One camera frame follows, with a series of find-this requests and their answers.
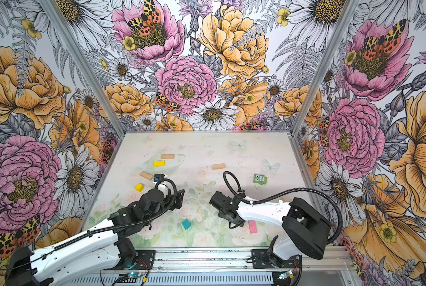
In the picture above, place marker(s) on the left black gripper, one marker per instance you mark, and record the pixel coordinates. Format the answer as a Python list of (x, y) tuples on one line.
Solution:
[(178, 204)]

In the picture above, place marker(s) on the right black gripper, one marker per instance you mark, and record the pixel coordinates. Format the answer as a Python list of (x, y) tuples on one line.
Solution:
[(238, 222)]

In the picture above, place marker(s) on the natural wood block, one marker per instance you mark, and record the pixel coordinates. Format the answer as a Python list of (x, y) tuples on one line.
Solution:
[(146, 175), (167, 156), (218, 166)]

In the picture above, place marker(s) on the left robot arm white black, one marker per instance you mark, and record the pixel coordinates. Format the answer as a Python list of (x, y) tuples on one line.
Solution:
[(107, 245)]

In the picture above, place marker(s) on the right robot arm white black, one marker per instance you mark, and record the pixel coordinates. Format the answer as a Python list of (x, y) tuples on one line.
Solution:
[(306, 231)]

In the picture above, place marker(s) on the small yellow cube block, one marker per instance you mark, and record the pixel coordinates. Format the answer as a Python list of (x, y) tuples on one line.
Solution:
[(139, 188)]

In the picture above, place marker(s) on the pink block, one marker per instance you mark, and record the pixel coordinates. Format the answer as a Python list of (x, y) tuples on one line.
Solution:
[(252, 226)]

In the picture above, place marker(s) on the teal cube block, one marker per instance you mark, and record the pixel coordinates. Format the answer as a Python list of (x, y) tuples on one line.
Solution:
[(186, 224)]

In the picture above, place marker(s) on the yellow long block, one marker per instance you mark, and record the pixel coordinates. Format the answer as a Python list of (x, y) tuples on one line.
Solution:
[(159, 163)]

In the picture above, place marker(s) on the green owl number block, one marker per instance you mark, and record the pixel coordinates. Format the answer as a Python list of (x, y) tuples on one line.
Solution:
[(260, 179)]

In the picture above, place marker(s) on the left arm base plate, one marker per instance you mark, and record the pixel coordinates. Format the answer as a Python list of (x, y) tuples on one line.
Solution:
[(141, 260)]

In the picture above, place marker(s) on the aluminium front rail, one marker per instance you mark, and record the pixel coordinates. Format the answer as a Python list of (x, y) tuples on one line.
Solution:
[(229, 259)]

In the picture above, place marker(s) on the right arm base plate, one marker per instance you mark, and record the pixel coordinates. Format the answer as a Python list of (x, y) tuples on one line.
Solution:
[(263, 259)]

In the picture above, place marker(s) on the white vented cable duct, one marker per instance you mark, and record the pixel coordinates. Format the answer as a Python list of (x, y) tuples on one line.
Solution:
[(166, 279)]

